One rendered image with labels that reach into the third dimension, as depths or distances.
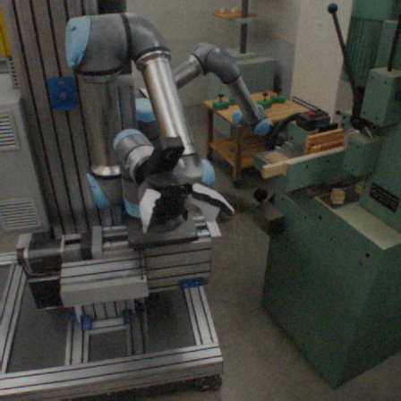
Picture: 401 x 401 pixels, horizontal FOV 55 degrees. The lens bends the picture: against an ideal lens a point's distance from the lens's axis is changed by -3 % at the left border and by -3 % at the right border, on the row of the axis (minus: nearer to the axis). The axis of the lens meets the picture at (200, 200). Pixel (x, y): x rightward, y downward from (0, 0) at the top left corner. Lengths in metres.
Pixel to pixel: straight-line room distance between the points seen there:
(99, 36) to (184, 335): 1.23
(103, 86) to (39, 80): 0.28
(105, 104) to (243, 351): 1.34
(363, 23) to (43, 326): 1.72
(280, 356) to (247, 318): 0.27
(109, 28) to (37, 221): 0.72
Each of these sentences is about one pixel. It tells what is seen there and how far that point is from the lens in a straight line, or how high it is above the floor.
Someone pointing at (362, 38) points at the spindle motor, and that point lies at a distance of 1.46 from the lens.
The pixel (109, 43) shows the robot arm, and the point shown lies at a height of 1.41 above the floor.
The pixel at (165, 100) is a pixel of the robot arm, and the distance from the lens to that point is 0.98.
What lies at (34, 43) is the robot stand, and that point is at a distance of 1.24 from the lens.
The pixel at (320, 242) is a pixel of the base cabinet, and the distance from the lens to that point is 1.58.
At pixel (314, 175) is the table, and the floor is 0.88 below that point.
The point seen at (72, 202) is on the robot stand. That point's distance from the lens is 1.44.
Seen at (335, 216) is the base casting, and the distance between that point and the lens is 1.47.
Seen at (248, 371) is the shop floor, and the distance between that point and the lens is 1.92.
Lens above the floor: 1.60
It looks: 33 degrees down
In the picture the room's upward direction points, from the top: straight up
